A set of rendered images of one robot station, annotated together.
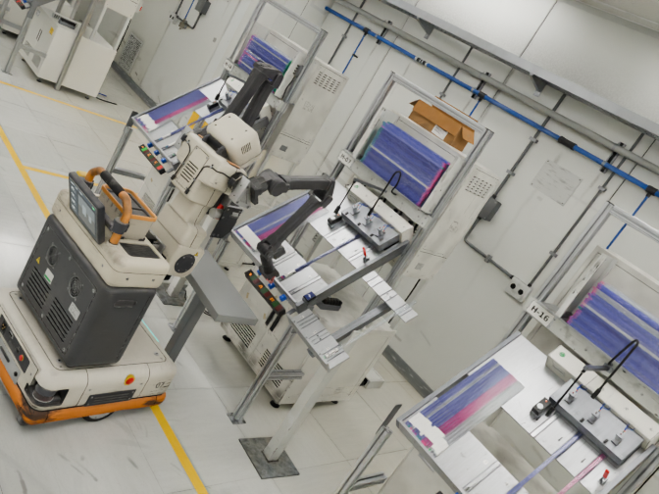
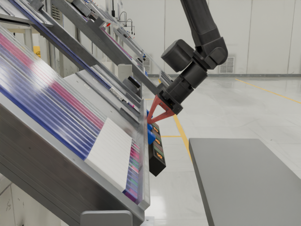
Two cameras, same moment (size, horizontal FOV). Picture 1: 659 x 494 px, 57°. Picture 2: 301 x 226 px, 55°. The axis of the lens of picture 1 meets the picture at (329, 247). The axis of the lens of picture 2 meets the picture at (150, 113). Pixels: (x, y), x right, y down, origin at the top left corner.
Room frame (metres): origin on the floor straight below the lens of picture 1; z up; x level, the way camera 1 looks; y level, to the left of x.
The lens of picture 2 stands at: (3.36, 0.75, 0.91)
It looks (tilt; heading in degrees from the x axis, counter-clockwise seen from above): 13 degrees down; 230
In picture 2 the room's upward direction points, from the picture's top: straight up
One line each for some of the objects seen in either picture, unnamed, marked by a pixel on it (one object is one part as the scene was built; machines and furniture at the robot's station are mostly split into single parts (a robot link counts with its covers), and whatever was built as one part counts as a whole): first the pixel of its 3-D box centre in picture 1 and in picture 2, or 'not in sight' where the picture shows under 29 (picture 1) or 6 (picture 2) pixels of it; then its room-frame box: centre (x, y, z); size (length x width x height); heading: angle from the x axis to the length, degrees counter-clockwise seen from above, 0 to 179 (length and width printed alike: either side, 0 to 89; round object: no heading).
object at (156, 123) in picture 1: (202, 166); not in sight; (4.22, 1.09, 0.66); 1.01 x 0.73 x 1.31; 141
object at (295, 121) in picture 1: (242, 138); not in sight; (4.39, 0.97, 0.95); 1.35 x 0.82 x 1.90; 141
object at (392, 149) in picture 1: (406, 164); not in sight; (3.33, -0.12, 1.52); 0.51 x 0.13 x 0.27; 51
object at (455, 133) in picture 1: (450, 124); not in sight; (3.63, -0.22, 1.82); 0.68 x 0.30 x 0.20; 51
